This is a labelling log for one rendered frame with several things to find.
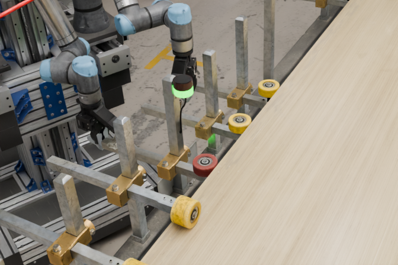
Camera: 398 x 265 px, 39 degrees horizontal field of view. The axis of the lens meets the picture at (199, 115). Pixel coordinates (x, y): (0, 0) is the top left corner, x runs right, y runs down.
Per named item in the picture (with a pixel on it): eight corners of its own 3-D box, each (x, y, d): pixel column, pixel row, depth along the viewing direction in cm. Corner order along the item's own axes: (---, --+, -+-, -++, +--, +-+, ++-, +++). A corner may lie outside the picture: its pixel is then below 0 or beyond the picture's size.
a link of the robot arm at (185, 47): (191, 42, 188) (166, 42, 190) (191, 54, 191) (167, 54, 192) (194, 32, 194) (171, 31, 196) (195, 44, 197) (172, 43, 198)
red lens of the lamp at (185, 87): (169, 88, 172) (169, 81, 170) (179, 78, 176) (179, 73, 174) (186, 92, 169) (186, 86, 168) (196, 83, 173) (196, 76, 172)
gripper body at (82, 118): (91, 118, 203) (86, 90, 196) (110, 125, 200) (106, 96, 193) (77, 130, 198) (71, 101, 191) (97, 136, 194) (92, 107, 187)
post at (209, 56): (209, 161, 220) (202, 51, 192) (213, 155, 222) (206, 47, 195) (217, 163, 218) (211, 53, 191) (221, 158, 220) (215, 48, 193)
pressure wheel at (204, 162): (190, 190, 185) (187, 163, 178) (202, 176, 190) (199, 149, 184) (211, 198, 181) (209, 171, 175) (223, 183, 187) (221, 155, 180)
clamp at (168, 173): (157, 177, 188) (156, 165, 185) (179, 154, 197) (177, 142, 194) (172, 181, 185) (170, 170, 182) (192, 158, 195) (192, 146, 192)
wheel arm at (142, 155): (102, 150, 201) (100, 141, 199) (108, 145, 203) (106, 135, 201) (209, 186, 182) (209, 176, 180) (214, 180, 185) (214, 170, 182)
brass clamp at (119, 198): (106, 202, 165) (103, 188, 162) (132, 174, 174) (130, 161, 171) (123, 208, 162) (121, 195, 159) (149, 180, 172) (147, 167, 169)
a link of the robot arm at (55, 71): (55, 69, 198) (84, 72, 195) (39, 86, 189) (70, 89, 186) (51, 49, 193) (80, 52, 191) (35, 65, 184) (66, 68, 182)
